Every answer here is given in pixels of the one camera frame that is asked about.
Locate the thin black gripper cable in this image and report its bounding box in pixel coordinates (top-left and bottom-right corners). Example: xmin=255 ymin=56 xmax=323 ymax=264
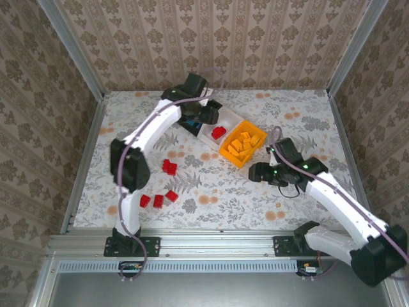
xmin=277 ymin=184 xmax=301 ymax=199

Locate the white slotted cable duct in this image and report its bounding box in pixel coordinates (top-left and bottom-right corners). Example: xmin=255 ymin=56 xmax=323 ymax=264
xmin=58 ymin=258 xmax=300 ymax=273

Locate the floral patterned table cover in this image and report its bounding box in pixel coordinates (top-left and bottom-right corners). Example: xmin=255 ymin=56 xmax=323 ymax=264
xmin=72 ymin=89 xmax=367 ymax=231

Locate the white plastic bin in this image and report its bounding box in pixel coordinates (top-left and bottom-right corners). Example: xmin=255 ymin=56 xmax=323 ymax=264
xmin=198 ymin=106 xmax=246 ymax=151

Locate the aluminium frame post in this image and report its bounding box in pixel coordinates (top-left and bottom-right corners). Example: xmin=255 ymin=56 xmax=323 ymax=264
xmin=37 ymin=0 xmax=106 ymax=102
xmin=325 ymin=0 xmax=390 ymax=98

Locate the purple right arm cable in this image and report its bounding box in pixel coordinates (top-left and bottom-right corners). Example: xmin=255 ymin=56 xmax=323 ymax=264
xmin=270 ymin=126 xmax=409 ymax=282

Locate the black plastic bin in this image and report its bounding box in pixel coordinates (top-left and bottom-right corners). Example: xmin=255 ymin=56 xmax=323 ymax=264
xmin=178 ymin=99 xmax=224 ymax=139

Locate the aluminium table side rail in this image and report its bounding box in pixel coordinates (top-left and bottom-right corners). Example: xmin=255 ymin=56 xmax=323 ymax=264
xmin=59 ymin=95 xmax=109 ymax=234
xmin=326 ymin=95 xmax=380 ymax=233

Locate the yellow plastic bin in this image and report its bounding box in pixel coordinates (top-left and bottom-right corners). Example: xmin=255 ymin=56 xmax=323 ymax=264
xmin=219 ymin=120 xmax=269 ymax=169

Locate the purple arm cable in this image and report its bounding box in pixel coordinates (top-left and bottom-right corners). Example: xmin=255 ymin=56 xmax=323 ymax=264
xmin=270 ymin=126 xmax=409 ymax=282
xmin=115 ymin=67 xmax=226 ymax=282

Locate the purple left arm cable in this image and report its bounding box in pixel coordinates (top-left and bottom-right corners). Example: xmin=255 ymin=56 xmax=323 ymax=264
xmin=115 ymin=67 xmax=226 ymax=282

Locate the wide aluminium base beam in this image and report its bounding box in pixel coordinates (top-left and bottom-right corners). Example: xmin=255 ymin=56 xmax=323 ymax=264
xmin=47 ymin=228 xmax=392 ymax=258

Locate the grey metal base panel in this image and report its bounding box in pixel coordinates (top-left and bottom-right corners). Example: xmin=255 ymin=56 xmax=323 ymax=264
xmin=47 ymin=271 xmax=394 ymax=307

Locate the small electronics connector board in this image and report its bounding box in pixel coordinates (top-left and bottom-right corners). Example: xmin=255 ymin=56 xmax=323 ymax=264
xmin=297 ymin=260 xmax=321 ymax=278
xmin=118 ymin=260 xmax=145 ymax=278

